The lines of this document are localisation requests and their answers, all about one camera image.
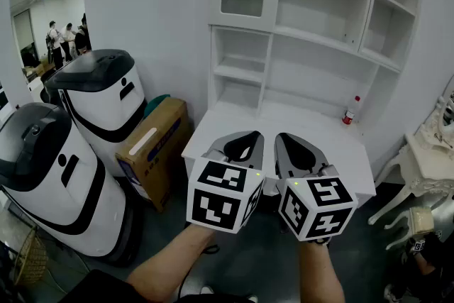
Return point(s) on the teal round object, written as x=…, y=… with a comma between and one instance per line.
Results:
x=154, y=104

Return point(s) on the white cabinet with shelves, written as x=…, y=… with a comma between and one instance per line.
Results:
x=283, y=124

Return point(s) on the white black delivery robot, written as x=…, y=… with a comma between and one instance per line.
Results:
x=53, y=195
x=106, y=106

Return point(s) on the red-capped plastic bottle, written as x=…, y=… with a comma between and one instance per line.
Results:
x=349, y=115

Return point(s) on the wicker basket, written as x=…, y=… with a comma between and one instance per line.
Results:
x=32, y=259

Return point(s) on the person's left forearm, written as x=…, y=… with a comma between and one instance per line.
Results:
x=166, y=262

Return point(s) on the brown cardboard box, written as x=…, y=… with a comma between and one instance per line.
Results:
x=159, y=152

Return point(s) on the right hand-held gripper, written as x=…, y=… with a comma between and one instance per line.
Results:
x=319, y=216

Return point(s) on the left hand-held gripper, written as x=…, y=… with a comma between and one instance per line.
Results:
x=220, y=209

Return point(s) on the cream ornate stool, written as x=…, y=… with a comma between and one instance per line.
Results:
x=422, y=220

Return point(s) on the cream ornate dressing table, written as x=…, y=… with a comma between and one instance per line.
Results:
x=429, y=166

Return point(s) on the person's black sleeve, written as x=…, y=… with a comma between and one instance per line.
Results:
x=99, y=289

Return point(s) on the person's right forearm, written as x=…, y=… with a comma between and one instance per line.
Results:
x=321, y=273

